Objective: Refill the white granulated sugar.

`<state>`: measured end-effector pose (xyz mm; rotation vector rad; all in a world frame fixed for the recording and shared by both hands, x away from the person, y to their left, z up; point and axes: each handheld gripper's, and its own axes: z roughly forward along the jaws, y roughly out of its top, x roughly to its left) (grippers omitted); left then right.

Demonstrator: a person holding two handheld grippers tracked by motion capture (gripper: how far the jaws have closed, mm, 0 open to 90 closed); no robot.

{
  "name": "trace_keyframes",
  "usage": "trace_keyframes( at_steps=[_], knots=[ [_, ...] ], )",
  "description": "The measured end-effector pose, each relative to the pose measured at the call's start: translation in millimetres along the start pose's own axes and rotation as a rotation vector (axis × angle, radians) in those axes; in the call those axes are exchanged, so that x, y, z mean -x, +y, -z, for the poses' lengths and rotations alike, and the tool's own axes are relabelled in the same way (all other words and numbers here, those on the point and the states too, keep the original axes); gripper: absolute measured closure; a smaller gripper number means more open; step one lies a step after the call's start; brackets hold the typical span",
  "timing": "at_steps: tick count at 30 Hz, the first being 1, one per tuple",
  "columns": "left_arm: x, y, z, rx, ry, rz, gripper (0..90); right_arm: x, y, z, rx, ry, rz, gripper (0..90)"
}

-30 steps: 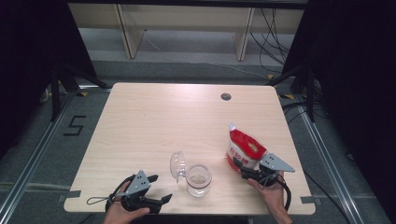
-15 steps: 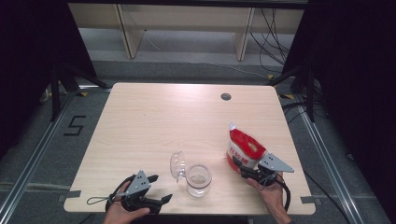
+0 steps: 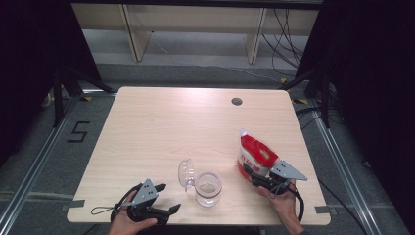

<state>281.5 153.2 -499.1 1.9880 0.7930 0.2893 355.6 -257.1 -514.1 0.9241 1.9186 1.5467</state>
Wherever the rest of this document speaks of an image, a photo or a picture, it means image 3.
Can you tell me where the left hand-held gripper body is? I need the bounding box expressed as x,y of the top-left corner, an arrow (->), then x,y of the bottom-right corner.
125,178 -> 170,226

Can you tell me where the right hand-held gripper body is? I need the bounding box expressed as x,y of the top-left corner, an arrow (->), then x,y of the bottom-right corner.
269,160 -> 308,196

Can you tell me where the red and clear powder bag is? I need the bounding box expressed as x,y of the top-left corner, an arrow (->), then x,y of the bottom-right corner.
237,127 -> 281,183

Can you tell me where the clear glass jar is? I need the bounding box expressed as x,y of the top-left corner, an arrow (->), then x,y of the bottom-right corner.
195,171 -> 223,209

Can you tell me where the person's right hand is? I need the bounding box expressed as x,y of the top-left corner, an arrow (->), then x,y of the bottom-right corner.
257,179 -> 300,227

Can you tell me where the person's left hand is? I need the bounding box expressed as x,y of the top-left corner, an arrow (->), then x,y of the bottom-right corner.
109,190 -> 159,235

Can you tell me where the clear jar lid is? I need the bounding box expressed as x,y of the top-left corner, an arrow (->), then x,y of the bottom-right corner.
177,159 -> 197,192

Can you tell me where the grey tape strip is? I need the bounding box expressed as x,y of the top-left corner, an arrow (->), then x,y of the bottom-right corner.
60,199 -> 86,213
314,205 -> 337,215

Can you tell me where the black metal stand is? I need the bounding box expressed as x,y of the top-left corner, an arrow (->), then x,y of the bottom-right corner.
52,65 -> 115,128
279,67 -> 331,129

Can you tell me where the black curtain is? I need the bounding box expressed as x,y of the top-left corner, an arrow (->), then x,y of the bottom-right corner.
0,0 -> 102,167
295,0 -> 415,229

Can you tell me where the beige wooden shelf unit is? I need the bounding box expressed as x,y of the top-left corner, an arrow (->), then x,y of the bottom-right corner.
71,3 -> 320,65

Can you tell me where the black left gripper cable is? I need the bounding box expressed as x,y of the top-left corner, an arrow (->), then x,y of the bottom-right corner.
111,183 -> 144,223

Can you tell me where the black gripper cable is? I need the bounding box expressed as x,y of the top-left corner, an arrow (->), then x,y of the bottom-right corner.
111,183 -> 144,223
268,181 -> 306,225

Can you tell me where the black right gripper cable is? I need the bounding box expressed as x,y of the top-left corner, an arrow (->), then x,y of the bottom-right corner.
268,181 -> 306,225

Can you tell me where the thin dark lanyard cord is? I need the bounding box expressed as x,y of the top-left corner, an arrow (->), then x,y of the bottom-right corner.
90,204 -> 131,216

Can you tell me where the metal floor rail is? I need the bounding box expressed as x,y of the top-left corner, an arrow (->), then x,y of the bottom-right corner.
0,96 -> 81,229
307,104 -> 380,235

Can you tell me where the black floor cable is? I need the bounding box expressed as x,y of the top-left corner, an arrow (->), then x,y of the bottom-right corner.
295,106 -> 325,116

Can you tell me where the white floor cable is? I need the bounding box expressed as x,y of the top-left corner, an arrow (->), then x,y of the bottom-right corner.
150,30 -> 283,84

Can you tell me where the bundle of black cables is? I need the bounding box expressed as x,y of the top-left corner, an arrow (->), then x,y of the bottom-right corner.
261,9 -> 306,78

